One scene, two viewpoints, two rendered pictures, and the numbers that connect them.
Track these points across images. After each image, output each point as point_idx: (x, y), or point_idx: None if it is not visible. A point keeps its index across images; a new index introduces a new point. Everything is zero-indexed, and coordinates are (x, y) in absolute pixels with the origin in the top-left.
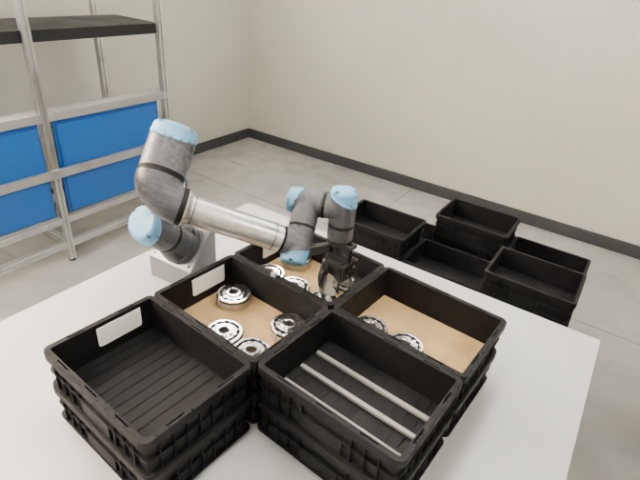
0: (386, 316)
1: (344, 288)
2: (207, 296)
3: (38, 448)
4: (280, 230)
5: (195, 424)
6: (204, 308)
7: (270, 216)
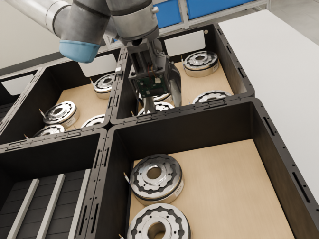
0: (212, 171)
1: None
2: None
3: None
4: (51, 10)
5: None
6: (89, 88)
7: (270, 22)
